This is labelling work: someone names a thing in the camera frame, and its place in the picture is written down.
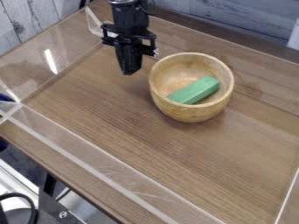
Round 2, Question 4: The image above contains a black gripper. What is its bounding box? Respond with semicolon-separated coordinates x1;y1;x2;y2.
100;1;156;75

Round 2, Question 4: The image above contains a light wooden bowl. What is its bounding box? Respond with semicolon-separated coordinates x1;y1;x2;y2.
148;52;235;123

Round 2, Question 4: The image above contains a green rectangular block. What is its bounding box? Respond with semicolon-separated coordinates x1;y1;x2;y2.
167;75;221;105

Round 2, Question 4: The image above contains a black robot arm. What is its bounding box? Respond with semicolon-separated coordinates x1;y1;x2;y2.
100;0;156;75

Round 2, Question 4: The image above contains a black table leg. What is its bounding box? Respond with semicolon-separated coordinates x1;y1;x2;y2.
43;174;58;197

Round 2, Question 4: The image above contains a clear acrylic enclosure wall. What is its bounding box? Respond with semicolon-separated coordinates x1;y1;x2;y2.
0;0;299;224

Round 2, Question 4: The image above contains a black metal bracket with screw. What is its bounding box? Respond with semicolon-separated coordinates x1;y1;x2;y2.
38;191;87;224

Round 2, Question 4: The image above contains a black cable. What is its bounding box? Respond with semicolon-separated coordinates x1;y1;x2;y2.
0;192;40;224

